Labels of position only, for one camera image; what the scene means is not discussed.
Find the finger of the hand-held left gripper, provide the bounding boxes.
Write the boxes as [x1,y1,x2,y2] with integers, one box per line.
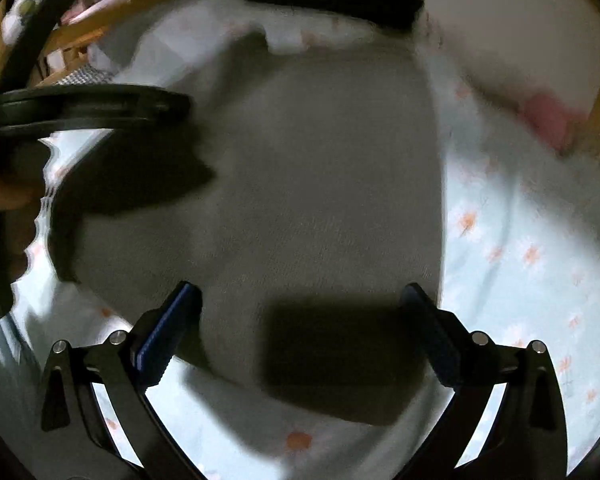
[0,0,106,98]
[0,84,192,133]

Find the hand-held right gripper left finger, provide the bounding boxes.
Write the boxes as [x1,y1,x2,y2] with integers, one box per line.
[40,281,206,480]

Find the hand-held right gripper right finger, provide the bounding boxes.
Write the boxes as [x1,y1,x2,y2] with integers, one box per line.
[395,282,568,480]

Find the grey garment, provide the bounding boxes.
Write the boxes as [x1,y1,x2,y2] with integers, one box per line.
[47,30,448,426]

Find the person's left hand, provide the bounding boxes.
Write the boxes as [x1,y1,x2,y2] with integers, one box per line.
[0,172,46,281]

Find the black white gingham blanket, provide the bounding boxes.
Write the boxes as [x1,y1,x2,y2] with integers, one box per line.
[55,65,116,86]

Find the floral bed sheet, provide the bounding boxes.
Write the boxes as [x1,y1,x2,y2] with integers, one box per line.
[0,0,600,480]

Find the pink soft item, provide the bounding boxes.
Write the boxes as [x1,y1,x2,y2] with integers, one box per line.
[522,92,581,153]

